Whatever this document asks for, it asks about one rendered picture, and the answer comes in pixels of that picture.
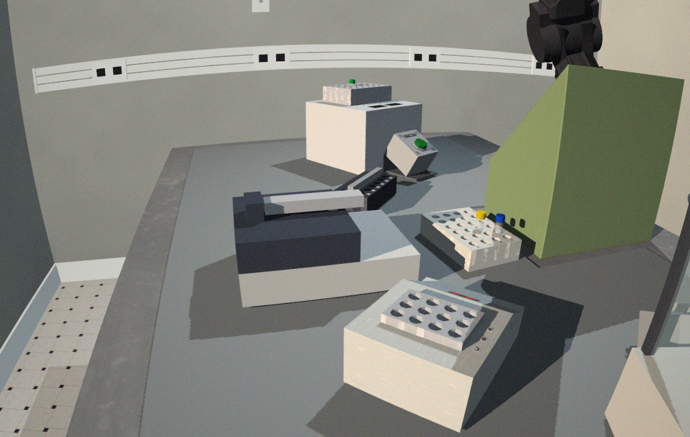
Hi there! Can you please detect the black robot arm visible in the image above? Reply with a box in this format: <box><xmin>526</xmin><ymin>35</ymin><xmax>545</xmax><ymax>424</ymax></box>
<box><xmin>527</xmin><ymin>0</ymin><xmax>603</xmax><ymax>79</ymax></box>

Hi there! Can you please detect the dark grey bench mat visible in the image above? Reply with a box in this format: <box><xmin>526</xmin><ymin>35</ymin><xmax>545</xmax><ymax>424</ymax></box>
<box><xmin>140</xmin><ymin>135</ymin><xmax>671</xmax><ymax>437</ymax></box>

